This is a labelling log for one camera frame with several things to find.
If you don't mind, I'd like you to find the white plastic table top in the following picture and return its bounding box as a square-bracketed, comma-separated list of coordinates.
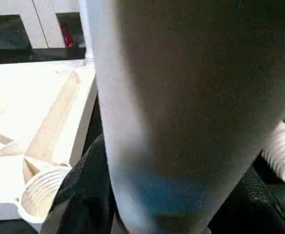
[0, 58, 100, 226]

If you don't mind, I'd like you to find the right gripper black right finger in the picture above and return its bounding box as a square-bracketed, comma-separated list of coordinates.
[209, 165, 285, 234]

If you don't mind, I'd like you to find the white cabinet with glass doors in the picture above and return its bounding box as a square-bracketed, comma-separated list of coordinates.
[0, 0, 87, 50]

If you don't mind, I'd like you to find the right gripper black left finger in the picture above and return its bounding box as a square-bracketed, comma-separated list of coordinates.
[41, 134, 117, 234]

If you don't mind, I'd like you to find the black work mat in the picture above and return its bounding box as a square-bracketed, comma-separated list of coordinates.
[0, 48, 285, 234]

